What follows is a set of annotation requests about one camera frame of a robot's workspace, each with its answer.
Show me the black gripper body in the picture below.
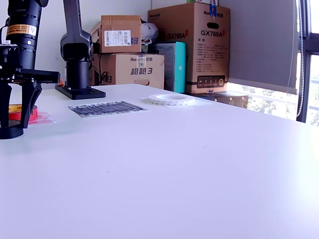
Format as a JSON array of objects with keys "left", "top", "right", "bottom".
[{"left": 0, "top": 67, "right": 61, "bottom": 85}]

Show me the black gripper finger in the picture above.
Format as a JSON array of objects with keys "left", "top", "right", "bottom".
[
  {"left": 0, "top": 83, "right": 12, "bottom": 129},
  {"left": 20, "top": 84, "right": 42, "bottom": 129}
]

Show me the large brown tape roll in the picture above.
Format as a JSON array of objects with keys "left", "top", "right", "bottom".
[{"left": 8, "top": 104, "right": 38, "bottom": 122}]

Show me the black tape roll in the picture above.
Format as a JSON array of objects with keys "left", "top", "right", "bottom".
[{"left": 0, "top": 119, "right": 24, "bottom": 139}]

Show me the white tape roll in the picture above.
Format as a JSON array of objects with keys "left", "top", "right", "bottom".
[{"left": 148, "top": 94, "right": 195, "bottom": 106}]

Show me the red scribbled paper sheet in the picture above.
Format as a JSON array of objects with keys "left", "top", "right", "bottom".
[{"left": 27, "top": 107, "right": 57, "bottom": 125}]

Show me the black scribbled paper sheet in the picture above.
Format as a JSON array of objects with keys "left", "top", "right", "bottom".
[{"left": 66, "top": 101, "right": 149, "bottom": 118}]

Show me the brown Huntkey cardboard box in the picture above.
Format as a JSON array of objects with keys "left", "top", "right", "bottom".
[{"left": 89, "top": 53, "right": 165, "bottom": 90}]

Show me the cardboard box with shipping label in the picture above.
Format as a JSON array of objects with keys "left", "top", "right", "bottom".
[{"left": 90, "top": 15, "right": 142, "bottom": 54}]

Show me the white plastic bag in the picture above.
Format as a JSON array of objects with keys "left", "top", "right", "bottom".
[{"left": 141, "top": 22, "right": 159, "bottom": 45}]

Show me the teal grey upright box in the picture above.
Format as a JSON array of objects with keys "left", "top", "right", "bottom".
[{"left": 149, "top": 41, "right": 186, "bottom": 94}]

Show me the tall brown GX760A cardboard box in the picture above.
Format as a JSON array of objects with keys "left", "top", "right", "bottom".
[{"left": 147, "top": 2, "right": 231, "bottom": 94}]

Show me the grey roller blind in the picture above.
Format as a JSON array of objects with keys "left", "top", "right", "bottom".
[{"left": 219, "top": 0, "right": 301, "bottom": 95}]

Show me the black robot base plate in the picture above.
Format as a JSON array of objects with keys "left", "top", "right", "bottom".
[{"left": 55, "top": 84, "right": 106, "bottom": 100}]

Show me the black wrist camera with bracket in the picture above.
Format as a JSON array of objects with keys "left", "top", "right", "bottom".
[{"left": 0, "top": 42, "right": 20, "bottom": 73}]

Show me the black power cable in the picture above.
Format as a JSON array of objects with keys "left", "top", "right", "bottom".
[{"left": 98, "top": 53, "right": 110, "bottom": 86}]

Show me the white bead chain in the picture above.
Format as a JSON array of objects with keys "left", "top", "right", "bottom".
[{"left": 296, "top": 0, "right": 306, "bottom": 117}]

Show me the dark window frame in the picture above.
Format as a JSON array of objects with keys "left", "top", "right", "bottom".
[{"left": 296, "top": 0, "right": 319, "bottom": 124}]

